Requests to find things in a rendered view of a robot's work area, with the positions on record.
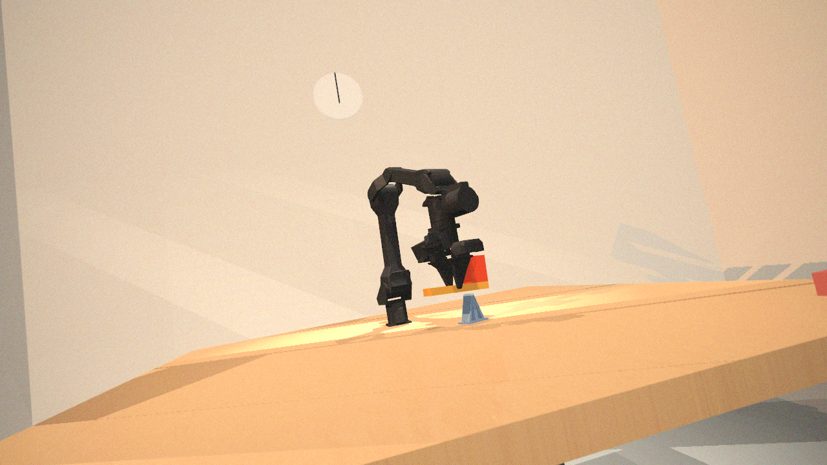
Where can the red rectangular block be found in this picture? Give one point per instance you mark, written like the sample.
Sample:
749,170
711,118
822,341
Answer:
820,281

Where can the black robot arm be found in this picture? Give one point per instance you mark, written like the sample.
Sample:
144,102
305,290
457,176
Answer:
456,199

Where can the orange bar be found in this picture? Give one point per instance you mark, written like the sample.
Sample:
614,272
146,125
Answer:
475,278

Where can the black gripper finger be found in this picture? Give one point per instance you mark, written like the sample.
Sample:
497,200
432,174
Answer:
459,266
444,270

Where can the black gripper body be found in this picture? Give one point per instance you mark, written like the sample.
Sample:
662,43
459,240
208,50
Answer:
458,248

